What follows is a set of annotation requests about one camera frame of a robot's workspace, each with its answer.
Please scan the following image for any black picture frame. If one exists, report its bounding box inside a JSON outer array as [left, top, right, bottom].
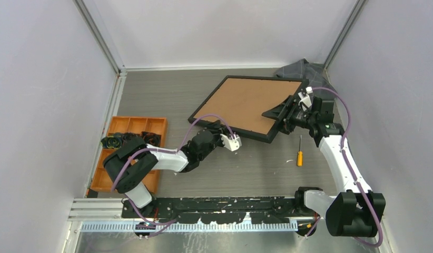
[[188, 75, 309, 143]]

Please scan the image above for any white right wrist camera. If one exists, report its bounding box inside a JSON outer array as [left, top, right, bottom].
[[298, 86, 313, 111]]

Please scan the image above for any grey checked cloth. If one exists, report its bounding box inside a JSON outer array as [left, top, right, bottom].
[[273, 59, 336, 91]]

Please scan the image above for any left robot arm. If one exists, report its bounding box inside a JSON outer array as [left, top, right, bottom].
[[103, 129, 242, 218]]

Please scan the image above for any orange wooden divided tray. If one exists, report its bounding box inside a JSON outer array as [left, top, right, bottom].
[[87, 116, 168, 193]]

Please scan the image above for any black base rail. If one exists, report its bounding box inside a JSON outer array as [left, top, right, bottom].
[[140, 196, 316, 225]]

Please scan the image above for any purple cable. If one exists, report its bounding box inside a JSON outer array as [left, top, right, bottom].
[[111, 114, 238, 239], [305, 86, 384, 248]]

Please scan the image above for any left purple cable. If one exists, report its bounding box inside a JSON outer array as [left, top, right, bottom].
[[111, 114, 238, 239]]

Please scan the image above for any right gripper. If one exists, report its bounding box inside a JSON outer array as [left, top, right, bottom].
[[262, 95, 317, 135]]

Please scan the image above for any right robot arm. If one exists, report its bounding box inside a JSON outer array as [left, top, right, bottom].
[[262, 95, 386, 239]]

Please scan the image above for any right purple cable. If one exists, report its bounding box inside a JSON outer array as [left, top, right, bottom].
[[305, 86, 384, 248]]

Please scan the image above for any yellow handled screwdriver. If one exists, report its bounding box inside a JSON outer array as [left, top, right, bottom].
[[297, 135, 303, 167]]

